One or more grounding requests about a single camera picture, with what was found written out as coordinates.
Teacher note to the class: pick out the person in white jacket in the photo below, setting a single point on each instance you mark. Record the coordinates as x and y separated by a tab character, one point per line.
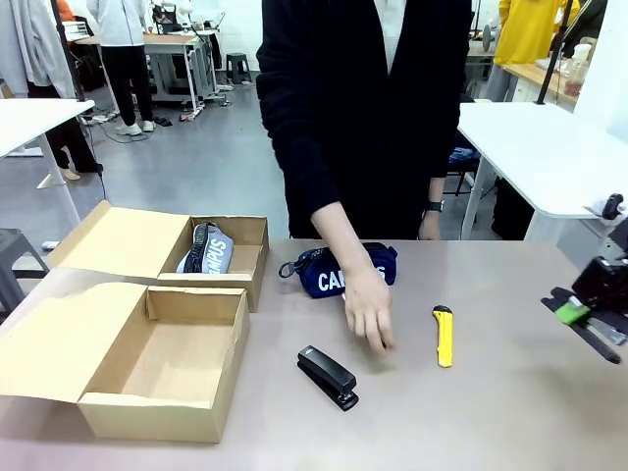
122	54

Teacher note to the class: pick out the clear plastic bottle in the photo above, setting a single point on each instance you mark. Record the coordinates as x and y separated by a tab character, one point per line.
575	73

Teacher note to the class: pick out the person in yellow top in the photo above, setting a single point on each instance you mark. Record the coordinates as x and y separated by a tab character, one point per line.
527	34

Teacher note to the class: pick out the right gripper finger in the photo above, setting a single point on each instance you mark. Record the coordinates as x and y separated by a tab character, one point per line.
611	333
571	312

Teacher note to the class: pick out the person in grey hoodie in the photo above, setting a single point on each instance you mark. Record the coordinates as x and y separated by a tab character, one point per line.
39	59

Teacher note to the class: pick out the white power strip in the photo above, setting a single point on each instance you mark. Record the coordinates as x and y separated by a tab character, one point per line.
50	244

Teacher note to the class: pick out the person's right hand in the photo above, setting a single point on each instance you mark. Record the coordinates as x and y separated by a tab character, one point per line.
368	309

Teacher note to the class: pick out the black wristwatch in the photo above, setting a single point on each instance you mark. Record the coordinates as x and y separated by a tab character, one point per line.
434	205

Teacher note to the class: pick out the person's left hand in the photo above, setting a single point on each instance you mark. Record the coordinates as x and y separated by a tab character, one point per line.
430	228

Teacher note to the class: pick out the black chair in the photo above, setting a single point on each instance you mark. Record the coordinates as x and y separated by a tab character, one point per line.
463	167

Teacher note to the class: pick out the cardboard box with flap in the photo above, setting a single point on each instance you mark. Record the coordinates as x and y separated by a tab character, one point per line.
122	240

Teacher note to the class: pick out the white table with rounded corner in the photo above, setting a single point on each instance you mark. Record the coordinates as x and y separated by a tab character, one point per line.
530	152

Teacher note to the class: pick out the black bag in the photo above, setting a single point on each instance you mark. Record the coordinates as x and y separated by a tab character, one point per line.
512	211

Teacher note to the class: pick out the navy CAMPUS pencil case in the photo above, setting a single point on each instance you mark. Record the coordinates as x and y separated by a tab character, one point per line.
319	282

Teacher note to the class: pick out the yellow utility knife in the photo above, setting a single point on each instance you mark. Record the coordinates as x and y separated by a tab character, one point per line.
445	343

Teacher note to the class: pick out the person's black cardigan torso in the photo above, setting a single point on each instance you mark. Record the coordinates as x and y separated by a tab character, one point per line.
353	122

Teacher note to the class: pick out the wood-top workshop desk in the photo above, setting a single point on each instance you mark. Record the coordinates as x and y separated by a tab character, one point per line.
167	41

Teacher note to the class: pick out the black stapler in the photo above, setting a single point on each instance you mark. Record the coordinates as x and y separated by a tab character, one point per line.
326	375

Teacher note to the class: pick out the dark plastic stool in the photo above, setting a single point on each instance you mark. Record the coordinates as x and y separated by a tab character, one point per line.
238	64

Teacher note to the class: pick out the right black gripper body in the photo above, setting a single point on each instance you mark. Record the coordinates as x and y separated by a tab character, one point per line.
602	282

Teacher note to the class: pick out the person's left forearm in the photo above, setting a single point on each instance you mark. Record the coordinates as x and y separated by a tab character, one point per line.
437	189

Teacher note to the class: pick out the wood-top white cabinet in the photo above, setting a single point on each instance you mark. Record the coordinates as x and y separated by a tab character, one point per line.
535	81

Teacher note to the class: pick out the white table with angled leg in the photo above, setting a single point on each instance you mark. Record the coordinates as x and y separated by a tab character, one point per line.
29	120

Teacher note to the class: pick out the grey metal stool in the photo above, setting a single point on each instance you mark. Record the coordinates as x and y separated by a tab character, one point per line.
15	255

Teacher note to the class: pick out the large open cardboard box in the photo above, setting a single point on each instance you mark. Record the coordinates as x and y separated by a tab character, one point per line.
172	353

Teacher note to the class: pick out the person's right forearm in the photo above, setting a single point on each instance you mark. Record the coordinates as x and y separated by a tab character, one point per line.
338	235

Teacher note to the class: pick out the thin black stand pole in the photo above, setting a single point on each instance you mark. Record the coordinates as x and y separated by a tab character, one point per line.
557	59

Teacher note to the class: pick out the grey CAMPUS pencil case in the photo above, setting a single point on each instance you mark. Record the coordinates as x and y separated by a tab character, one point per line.
216	250

